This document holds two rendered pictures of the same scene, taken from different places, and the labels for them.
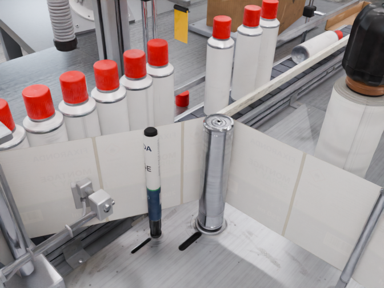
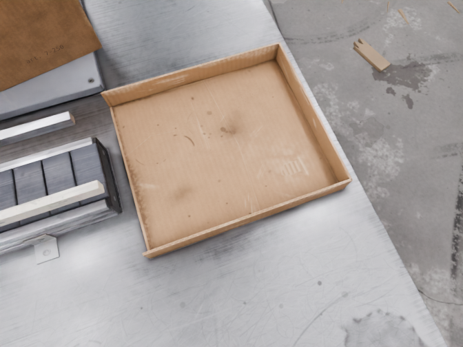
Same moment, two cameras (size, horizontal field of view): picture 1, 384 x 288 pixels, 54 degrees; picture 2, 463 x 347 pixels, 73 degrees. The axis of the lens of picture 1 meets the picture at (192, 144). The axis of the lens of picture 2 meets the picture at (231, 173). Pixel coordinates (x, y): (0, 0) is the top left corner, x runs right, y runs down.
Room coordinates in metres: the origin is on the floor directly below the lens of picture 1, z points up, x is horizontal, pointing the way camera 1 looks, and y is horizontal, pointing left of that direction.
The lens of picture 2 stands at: (1.16, -0.76, 1.28)
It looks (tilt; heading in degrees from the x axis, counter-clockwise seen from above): 70 degrees down; 26
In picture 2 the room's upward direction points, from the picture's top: 2 degrees clockwise
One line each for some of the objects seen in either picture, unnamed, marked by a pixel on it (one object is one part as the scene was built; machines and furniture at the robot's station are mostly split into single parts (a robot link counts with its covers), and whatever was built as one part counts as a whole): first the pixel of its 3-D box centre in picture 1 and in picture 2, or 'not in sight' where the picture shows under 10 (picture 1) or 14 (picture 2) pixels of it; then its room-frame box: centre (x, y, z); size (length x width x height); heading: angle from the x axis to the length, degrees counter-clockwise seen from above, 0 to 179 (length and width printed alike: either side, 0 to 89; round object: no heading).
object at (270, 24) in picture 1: (263, 47); not in sight; (0.79, -0.15, 0.98); 0.05 x 0.05 x 0.20
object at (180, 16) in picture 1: (180, 24); not in sight; (0.62, 0.02, 1.09); 0.03 x 0.01 x 0.06; 48
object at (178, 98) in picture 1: (182, 97); not in sight; (0.80, 0.03, 0.85); 0.03 x 0.03 x 0.03
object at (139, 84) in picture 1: (138, 111); not in sight; (0.52, 0.09, 0.98); 0.05 x 0.05 x 0.20
